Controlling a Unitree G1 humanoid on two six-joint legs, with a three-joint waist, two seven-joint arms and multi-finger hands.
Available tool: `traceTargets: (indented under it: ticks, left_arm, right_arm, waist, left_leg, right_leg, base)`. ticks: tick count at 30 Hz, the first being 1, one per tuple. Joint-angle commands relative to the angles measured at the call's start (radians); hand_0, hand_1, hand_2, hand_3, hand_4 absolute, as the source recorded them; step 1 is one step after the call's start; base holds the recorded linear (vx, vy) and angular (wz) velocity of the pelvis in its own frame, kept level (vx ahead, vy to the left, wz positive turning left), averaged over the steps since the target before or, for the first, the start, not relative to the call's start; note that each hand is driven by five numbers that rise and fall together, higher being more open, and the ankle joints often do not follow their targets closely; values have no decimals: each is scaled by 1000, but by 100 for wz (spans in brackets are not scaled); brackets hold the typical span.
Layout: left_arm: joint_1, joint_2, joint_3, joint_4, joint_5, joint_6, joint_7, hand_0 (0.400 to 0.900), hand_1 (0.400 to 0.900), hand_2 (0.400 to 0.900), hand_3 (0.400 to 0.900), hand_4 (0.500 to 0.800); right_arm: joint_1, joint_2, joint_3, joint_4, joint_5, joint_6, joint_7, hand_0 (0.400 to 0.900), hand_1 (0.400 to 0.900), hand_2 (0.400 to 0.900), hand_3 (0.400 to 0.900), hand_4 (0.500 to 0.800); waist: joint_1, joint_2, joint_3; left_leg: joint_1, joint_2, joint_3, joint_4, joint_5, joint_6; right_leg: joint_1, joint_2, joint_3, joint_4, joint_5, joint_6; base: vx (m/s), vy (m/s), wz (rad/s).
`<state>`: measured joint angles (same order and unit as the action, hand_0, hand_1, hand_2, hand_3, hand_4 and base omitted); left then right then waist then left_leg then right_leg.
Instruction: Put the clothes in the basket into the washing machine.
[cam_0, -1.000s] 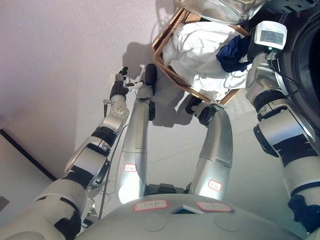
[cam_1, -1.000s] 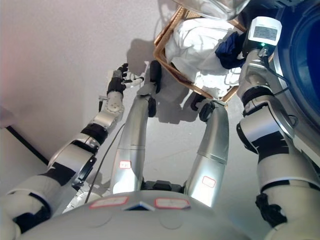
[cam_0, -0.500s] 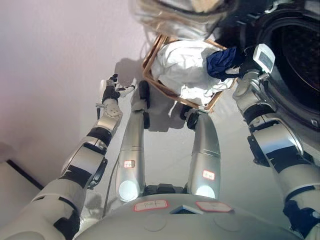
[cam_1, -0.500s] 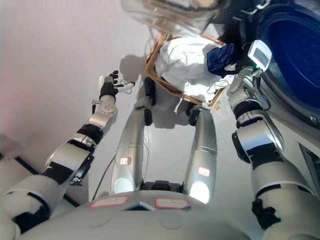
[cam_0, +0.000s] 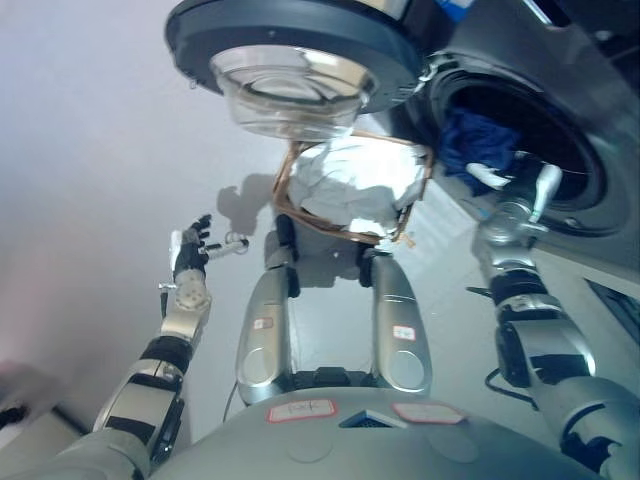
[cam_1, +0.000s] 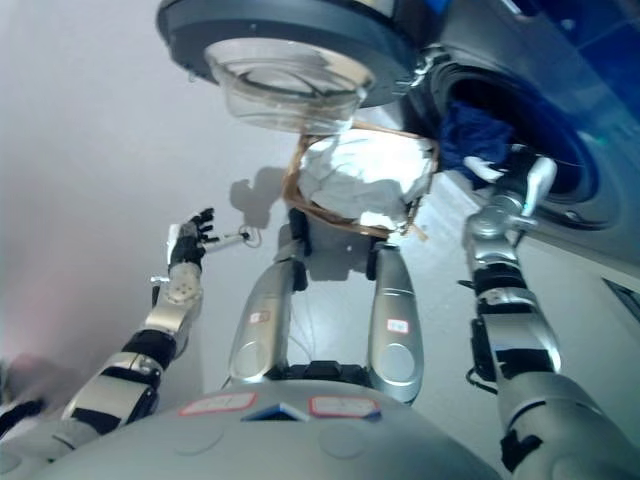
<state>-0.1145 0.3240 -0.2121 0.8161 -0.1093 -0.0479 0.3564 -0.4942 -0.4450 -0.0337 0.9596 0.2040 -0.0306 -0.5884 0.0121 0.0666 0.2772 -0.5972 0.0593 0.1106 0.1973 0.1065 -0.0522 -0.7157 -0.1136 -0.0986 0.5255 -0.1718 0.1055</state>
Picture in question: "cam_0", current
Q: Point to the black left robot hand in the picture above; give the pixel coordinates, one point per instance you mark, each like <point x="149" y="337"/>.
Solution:
<point x="190" y="255"/>

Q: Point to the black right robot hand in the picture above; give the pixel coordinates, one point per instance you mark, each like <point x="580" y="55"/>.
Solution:
<point x="525" y="190"/>

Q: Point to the dark blue garment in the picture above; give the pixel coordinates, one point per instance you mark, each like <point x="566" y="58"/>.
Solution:
<point x="475" y="140"/>

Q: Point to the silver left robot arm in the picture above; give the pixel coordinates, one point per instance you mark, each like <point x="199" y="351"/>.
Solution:
<point x="170" y="345"/>

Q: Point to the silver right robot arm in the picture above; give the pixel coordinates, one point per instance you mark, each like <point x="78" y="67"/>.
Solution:
<point x="540" y="325"/>

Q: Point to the grey front-load washing machine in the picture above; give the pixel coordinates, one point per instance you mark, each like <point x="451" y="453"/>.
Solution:
<point x="565" y="100"/>

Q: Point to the silver left robot leg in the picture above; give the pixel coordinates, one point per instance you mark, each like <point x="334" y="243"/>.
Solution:
<point x="265" y="325"/>

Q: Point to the silver robot leg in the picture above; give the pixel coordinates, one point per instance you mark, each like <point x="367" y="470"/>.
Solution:
<point x="265" y="325"/>
<point x="400" y="325"/>

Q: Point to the white crumpled cloth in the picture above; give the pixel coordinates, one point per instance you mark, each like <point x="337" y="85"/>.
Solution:
<point x="350" y="185"/>

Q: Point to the silver right robot leg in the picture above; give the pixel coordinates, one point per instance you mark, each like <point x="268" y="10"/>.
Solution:
<point x="400" y="325"/>

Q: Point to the red-bordered white torso label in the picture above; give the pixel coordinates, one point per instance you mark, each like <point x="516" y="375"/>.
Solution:
<point x="427" y="413"/>
<point x="301" y="411"/>

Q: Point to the blue energy label sticker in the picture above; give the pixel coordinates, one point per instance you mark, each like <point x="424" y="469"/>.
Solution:
<point x="452" y="7"/>

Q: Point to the round glass washer door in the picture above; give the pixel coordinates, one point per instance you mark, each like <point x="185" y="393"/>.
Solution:
<point x="295" y="55"/>

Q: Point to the silver robot torso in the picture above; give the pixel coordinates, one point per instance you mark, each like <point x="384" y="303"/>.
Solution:
<point x="350" y="445"/>

